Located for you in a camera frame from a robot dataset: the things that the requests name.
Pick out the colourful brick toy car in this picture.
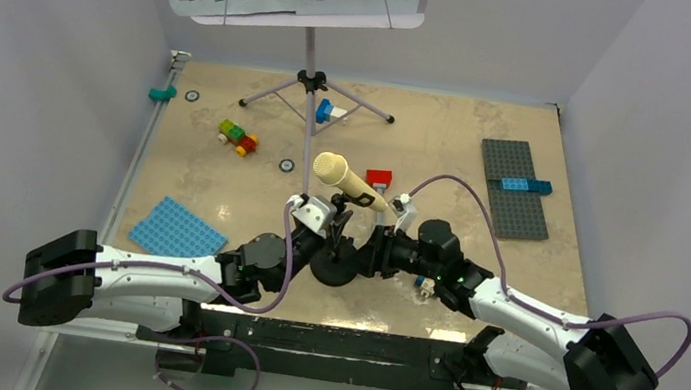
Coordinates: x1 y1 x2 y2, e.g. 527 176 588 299
217 120 259 158

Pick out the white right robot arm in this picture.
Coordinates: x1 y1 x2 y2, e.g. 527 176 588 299
345 219 659 390

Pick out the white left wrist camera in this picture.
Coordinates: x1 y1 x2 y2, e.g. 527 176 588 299
288 194 337 238

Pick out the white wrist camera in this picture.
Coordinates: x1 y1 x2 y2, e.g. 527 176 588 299
288 194 337 238
389 193 418 233

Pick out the poker chip far left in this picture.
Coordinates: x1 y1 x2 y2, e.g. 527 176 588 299
185 90 200 103

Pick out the aluminium left side rail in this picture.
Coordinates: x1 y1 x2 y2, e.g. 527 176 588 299
12 50 192 390

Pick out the dark grey brick baseplate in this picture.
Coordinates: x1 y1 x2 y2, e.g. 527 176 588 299
481 138 553 241

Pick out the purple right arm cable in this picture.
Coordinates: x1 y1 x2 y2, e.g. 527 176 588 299
385 169 691 385

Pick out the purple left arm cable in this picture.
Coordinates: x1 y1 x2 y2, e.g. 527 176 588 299
1 160 307 341

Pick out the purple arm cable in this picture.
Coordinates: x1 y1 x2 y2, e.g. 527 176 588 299
1 160 307 341
385 169 691 385

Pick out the red and grey brick hammer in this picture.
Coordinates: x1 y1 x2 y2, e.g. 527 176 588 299
365 169 393 196

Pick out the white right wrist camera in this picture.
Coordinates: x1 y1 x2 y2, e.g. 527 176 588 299
389 193 418 233

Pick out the beige toy microphone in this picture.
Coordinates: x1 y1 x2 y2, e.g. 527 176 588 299
312 151 389 213

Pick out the teal clamp on rail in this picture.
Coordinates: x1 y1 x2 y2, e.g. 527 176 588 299
148 84 178 103

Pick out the poker chip centre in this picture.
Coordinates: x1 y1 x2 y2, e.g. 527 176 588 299
278 158 295 173

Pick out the white brick wheeled chassis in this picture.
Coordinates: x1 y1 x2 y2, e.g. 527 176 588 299
414 275 436 298

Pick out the black front base frame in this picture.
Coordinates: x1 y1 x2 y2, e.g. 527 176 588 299
136 303 502 390

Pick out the lilac music stand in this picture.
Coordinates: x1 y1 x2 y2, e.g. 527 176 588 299
192 12 425 193

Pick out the blue brick on baseplate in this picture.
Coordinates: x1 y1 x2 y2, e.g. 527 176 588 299
500 177 553 196

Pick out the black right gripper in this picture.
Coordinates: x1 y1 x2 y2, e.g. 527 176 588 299
339 219 446 287

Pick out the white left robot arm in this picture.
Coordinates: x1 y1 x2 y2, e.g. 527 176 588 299
2 194 351 344

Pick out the poker chip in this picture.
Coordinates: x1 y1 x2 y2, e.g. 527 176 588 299
278 158 295 173
185 90 200 103

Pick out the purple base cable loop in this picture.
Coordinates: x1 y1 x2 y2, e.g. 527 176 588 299
150 327 266 390

